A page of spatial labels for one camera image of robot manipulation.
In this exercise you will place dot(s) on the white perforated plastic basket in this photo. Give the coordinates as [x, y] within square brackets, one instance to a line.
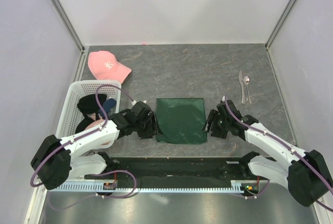
[71, 116]

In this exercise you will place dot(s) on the dark green cloth napkin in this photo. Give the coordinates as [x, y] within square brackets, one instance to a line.
[181, 120]

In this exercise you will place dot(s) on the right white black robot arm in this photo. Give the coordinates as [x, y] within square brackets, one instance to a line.
[304, 174]

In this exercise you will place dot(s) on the left aluminium frame post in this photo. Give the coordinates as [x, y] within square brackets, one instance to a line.
[67, 23]

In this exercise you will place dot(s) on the aluminium frame post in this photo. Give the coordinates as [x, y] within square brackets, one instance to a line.
[280, 22]
[67, 23]

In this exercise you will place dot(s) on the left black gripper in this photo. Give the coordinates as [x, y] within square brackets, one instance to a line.
[149, 133]

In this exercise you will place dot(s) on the light blue slotted cable duct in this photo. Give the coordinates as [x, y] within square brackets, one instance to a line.
[156, 186]

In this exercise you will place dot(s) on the pink baseball cap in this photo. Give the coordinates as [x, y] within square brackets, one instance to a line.
[104, 66]

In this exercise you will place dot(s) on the black cloth in basket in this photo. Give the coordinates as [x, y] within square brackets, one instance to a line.
[91, 111]

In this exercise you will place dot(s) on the navy blue cloth in basket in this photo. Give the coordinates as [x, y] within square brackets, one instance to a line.
[107, 106]

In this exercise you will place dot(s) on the right aluminium frame post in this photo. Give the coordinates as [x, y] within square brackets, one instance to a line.
[280, 22]

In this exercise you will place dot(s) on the peach cloth in basket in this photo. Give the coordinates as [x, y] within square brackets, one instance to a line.
[95, 125]

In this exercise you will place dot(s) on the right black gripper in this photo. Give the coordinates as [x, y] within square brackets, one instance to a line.
[216, 133]

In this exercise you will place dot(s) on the silver spoon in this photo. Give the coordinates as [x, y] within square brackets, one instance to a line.
[246, 81]

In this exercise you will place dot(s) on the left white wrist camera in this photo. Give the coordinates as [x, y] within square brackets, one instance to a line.
[134, 102]

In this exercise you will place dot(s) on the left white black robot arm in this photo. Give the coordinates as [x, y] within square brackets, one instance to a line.
[54, 160]

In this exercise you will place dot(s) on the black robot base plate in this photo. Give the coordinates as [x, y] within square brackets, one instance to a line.
[221, 168]

